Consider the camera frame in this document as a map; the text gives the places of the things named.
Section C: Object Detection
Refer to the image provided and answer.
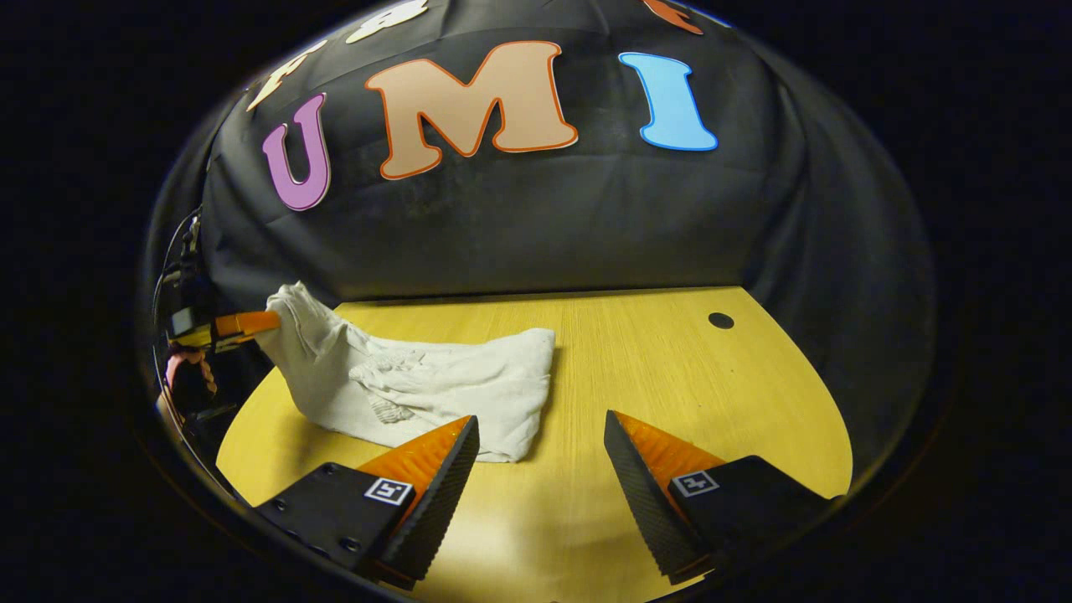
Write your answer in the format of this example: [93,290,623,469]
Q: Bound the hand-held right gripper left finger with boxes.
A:
[250,415,482,587]

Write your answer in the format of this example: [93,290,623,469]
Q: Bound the black backdrop cloth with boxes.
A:
[142,0,937,470]

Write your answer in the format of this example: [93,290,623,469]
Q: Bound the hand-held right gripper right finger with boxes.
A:
[603,409,843,587]

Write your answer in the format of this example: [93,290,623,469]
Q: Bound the white jeans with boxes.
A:
[264,281,557,464]

